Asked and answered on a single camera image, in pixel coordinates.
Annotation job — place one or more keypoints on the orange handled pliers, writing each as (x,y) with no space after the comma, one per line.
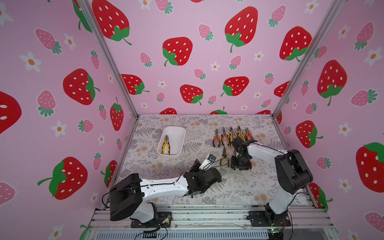
(249,135)

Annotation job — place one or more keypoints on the floral patterned table mat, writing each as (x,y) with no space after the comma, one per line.
(252,187)

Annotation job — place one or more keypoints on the white plastic storage box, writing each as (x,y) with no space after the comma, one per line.
(176,138)

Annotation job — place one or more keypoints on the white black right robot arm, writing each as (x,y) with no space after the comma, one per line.
(292,172)

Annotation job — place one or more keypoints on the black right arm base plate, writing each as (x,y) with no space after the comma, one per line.
(269,219)

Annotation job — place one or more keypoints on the orange black pliers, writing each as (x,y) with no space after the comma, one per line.
(225,140)

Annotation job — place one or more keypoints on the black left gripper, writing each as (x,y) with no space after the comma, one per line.
(195,168)

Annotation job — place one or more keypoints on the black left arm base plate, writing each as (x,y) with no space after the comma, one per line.
(161,219)

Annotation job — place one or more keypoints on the aluminium rail frame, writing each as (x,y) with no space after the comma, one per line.
(221,222)

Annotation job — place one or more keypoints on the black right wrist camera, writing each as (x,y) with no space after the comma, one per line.
(239,144)

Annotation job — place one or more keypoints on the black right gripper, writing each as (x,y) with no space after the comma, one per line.
(240,162)

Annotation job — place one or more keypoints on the yellow black handled pliers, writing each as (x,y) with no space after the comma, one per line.
(240,133)

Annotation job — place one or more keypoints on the small yellow diagonal pliers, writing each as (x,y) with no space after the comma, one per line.
(224,161)

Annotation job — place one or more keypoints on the yellow black combination pliers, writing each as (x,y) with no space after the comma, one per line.
(166,146)

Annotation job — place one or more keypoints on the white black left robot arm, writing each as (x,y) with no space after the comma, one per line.
(131,197)

